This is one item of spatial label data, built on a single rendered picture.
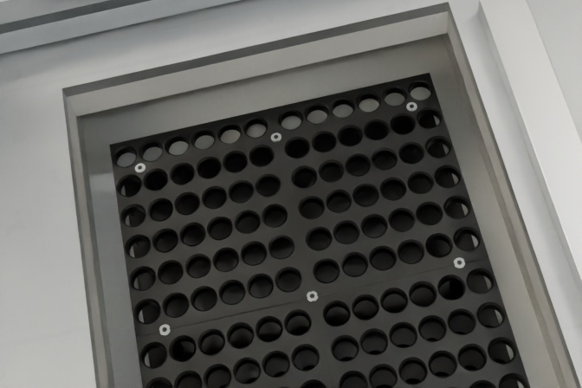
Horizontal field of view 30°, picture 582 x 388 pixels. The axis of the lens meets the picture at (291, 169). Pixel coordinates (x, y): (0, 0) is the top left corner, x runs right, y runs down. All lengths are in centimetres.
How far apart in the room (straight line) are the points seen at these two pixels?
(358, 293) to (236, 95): 19
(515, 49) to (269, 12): 13
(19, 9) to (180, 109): 15
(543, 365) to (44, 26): 31
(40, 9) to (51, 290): 14
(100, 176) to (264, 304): 17
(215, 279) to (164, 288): 3
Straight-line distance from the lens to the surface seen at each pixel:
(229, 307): 54
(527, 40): 53
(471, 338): 52
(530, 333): 60
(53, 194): 53
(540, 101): 52
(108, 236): 64
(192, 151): 58
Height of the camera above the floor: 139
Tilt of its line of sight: 61 degrees down
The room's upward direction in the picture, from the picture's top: 12 degrees counter-clockwise
